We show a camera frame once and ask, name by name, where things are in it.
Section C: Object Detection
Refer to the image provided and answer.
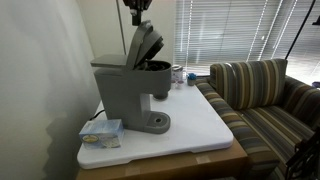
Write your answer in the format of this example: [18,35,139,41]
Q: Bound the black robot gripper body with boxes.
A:
[122,0,153,11]

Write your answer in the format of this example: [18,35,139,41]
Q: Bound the grey coffee maker lid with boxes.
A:
[126,19,165,72]

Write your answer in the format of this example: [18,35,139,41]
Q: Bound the grey single-serve coffee maker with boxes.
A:
[89,19,173,135]

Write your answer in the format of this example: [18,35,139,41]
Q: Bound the thin metal pole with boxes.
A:
[115,0,128,56]

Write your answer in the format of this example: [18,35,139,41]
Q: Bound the clear jar with silver lid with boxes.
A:
[170,64,185,83]

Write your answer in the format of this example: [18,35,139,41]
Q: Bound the blue plant in grey pot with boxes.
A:
[186,72,198,87]

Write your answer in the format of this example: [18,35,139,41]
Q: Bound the white window blinds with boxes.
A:
[174,0,320,85]

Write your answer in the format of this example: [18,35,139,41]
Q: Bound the blue and white tea box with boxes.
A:
[78,118,125,150]

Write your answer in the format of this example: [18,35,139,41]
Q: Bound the white board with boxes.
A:
[76,80,235,170]

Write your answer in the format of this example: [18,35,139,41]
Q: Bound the striped sofa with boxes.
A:
[194,58,320,180]

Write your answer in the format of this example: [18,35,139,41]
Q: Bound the brown wooden table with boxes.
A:
[75,137,250,180]

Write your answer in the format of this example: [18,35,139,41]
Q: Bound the black stand pole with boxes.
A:
[284,0,320,61]

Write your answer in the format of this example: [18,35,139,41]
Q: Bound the black coffee maker cord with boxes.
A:
[88,108,106,122]

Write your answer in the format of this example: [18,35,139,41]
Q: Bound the black folding frame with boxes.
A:
[284,127,320,180]

